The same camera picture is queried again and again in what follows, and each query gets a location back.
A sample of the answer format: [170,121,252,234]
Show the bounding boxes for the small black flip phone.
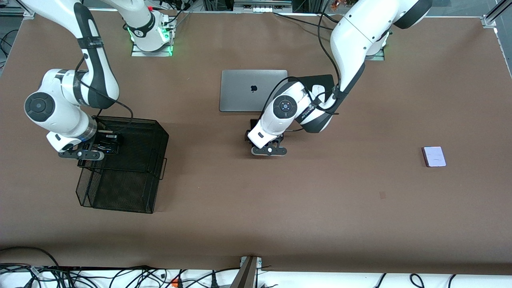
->
[100,140,121,155]

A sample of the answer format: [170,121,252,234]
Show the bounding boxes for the long black smartphone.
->
[244,119,261,143]

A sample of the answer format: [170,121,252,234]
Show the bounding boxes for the lavender flip phone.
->
[422,146,447,168]

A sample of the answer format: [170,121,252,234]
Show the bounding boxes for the black mesh two-tier tray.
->
[76,115,169,214]

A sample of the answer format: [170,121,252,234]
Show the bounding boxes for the grey closed laptop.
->
[219,70,289,112]

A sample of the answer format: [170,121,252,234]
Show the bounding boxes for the black mouse pad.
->
[298,74,337,101]

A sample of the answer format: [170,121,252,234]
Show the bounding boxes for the white power strip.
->
[233,0,293,13]

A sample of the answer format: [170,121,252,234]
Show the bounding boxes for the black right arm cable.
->
[74,56,135,132]

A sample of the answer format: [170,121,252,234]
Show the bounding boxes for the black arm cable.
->
[262,10,345,132]
[74,56,135,132]

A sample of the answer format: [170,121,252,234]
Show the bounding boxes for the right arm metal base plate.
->
[131,16,176,57]

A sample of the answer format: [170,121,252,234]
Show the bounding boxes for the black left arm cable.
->
[262,10,345,132]

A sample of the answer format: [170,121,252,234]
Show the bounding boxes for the black looped floor cable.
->
[0,246,60,269]

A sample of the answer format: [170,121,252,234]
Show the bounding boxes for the black table cable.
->
[273,12,334,28]

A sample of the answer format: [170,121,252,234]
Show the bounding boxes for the aluminium table leg bracket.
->
[230,256,262,288]

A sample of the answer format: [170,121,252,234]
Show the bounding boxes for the aluminium frame rail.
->
[0,7,36,20]
[482,0,512,78]

